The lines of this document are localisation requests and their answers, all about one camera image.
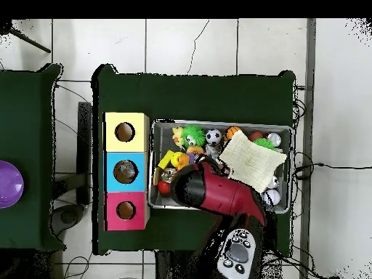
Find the yellow block toy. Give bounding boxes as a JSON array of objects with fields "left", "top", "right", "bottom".
[{"left": 157, "top": 149, "right": 175, "bottom": 169}]

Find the cream knitted cloth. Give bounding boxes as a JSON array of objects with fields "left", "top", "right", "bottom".
[{"left": 218, "top": 129, "right": 288, "bottom": 194}]

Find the shallow mesh bin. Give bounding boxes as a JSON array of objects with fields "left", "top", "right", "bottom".
[{"left": 147, "top": 118, "right": 294, "bottom": 215}]

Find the wooden box with three holes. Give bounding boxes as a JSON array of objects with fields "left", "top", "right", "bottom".
[{"left": 103, "top": 112, "right": 151, "bottom": 232}]

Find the orange and purple toy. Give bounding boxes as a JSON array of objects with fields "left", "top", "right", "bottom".
[{"left": 175, "top": 152, "right": 199, "bottom": 171}]

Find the green spiky ball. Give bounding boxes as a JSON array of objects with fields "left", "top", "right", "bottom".
[{"left": 181, "top": 125, "right": 206, "bottom": 147}]

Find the yellow duck toy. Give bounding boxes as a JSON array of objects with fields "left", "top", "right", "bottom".
[{"left": 171, "top": 126, "right": 185, "bottom": 146}]

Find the small soccer ball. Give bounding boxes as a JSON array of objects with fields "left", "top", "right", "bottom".
[{"left": 206, "top": 128, "right": 222, "bottom": 145}]

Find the small red ball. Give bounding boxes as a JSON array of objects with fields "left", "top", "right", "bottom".
[{"left": 157, "top": 179, "right": 171, "bottom": 195}]

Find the small orange basketball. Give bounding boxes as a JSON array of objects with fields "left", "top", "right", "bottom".
[{"left": 225, "top": 126, "right": 243, "bottom": 141}]

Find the white baseball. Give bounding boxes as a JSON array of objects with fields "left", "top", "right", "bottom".
[{"left": 261, "top": 189, "right": 282, "bottom": 206}]

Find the grey round foot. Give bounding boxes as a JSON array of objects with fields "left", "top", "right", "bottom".
[{"left": 50, "top": 203, "right": 86, "bottom": 237}]

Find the dark green side tablecloth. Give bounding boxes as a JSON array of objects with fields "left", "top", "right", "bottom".
[{"left": 0, "top": 62, "right": 66, "bottom": 251}]

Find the purple bowl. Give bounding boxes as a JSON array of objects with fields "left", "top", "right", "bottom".
[{"left": 0, "top": 160, "right": 25, "bottom": 209}]

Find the black tripod leg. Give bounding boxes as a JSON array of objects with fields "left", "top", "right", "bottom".
[{"left": 0, "top": 20, "right": 52, "bottom": 54}]

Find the black cable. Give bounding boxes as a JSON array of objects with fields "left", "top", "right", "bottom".
[{"left": 293, "top": 161, "right": 372, "bottom": 179}]

